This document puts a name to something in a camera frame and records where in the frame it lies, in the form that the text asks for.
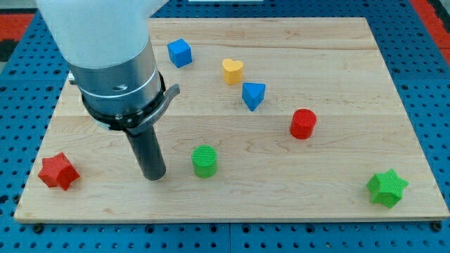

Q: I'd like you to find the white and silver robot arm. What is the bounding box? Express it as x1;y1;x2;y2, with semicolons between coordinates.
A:
37;0;167;127

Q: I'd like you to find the green cylinder block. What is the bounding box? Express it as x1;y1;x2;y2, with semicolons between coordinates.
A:
191;145;218;178

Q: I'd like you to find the blue triangle block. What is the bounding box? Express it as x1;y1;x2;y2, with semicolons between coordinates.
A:
242;82;266;112

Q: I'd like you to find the wooden board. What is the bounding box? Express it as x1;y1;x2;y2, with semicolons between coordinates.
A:
15;18;449;223

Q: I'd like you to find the yellow heart block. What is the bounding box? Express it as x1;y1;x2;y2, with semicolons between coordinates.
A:
222;58;244;85

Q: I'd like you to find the red cylinder block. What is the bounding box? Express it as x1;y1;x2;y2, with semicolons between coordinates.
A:
290;108;317;139

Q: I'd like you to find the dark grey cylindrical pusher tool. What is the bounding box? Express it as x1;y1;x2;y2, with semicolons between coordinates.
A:
125;126;166;181

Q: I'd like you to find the blue cube block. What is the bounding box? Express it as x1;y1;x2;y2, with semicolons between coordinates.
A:
167;39;193;68

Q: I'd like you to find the black clamp with grey lever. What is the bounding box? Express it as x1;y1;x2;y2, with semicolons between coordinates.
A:
82;74;180;135

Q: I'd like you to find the green star block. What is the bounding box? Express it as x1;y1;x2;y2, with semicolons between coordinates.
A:
366;169;409;209

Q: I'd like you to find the red star block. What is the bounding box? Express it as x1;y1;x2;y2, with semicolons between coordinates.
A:
38;153;80;191

